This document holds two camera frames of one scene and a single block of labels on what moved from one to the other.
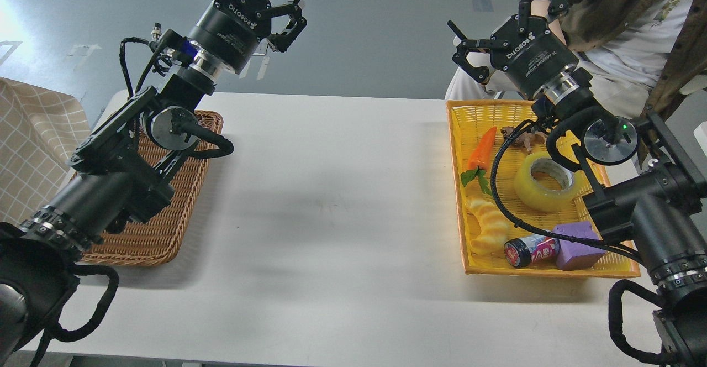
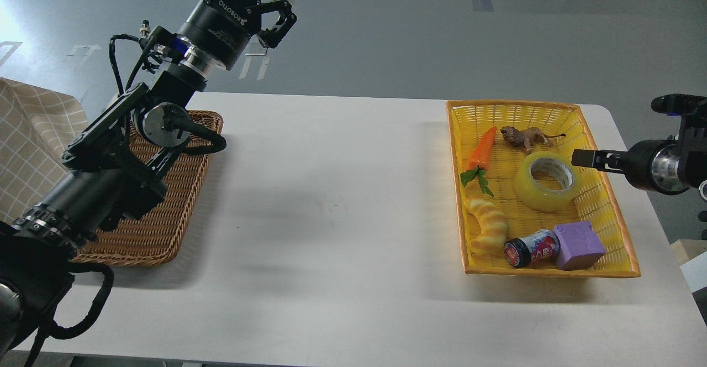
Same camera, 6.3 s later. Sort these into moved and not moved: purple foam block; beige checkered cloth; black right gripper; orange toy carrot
Moved: black right gripper
Not moved: beige checkered cloth; purple foam block; orange toy carrot
